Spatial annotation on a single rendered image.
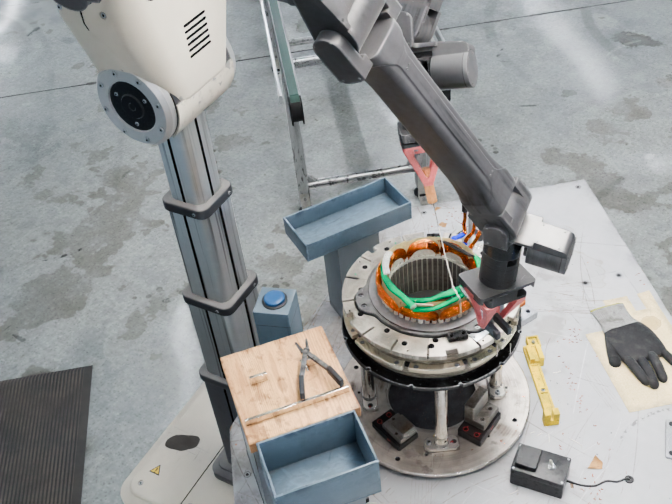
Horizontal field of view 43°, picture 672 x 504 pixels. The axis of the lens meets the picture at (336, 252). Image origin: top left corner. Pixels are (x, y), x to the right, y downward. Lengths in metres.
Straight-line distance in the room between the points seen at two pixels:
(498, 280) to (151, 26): 0.66
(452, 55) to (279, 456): 0.69
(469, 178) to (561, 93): 3.08
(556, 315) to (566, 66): 2.58
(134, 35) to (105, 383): 1.83
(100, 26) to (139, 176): 2.52
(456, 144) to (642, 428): 0.87
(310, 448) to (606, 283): 0.89
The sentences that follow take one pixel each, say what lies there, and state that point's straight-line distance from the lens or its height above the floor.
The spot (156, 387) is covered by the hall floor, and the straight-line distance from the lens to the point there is 2.95.
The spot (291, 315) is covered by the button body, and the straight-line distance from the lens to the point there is 1.63.
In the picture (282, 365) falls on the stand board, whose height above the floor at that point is 1.07.
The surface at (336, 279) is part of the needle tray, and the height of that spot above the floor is 0.90.
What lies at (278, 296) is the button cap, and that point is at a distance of 1.63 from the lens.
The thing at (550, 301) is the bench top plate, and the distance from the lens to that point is 1.98.
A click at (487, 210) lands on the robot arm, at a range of 1.15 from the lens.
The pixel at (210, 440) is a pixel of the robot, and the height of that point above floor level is 0.26.
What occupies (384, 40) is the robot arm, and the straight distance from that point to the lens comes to 0.98.
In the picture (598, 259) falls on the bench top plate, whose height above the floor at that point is 0.78.
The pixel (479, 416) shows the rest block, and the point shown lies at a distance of 1.68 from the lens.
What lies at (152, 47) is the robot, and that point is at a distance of 1.39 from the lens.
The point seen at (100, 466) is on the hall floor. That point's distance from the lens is 2.81.
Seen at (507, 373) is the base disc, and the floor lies 0.80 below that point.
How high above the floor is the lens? 2.17
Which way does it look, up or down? 42 degrees down
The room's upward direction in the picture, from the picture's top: 7 degrees counter-clockwise
